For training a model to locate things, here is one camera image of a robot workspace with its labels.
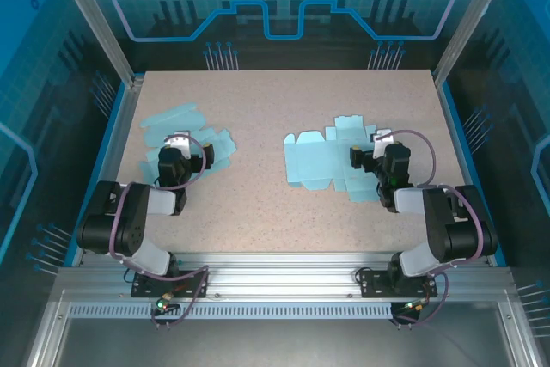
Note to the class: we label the light blue paper box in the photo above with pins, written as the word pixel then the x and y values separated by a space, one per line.
pixel 309 160

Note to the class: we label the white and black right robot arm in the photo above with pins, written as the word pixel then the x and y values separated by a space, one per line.
pixel 442 221

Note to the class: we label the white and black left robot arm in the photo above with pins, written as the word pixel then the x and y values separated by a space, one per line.
pixel 133 221

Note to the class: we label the flat light blue paper blank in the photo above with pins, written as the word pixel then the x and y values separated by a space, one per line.
pixel 180 120

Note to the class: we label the blue table side strip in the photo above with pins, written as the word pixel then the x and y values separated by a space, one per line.
pixel 106 143

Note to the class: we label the connector with green light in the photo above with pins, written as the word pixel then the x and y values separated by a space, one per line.
pixel 165 300
pixel 416 307

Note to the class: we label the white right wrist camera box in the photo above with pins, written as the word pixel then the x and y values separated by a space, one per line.
pixel 382 143

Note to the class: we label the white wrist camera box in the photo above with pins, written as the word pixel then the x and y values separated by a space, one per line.
pixel 382 143
pixel 180 143

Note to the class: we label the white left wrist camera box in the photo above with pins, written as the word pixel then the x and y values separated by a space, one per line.
pixel 180 143

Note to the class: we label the aluminium side rail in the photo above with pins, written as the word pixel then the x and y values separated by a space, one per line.
pixel 120 143

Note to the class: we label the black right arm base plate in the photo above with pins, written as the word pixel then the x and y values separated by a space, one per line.
pixel 374 284

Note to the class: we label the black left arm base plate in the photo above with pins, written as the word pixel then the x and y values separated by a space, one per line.
pixel 146 286

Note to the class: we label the aluminium cross rail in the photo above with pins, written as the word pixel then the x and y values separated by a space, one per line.
pixel 279 277

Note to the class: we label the aluminium frame post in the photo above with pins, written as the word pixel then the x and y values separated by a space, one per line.
pixel 95 19
pixel 472 19

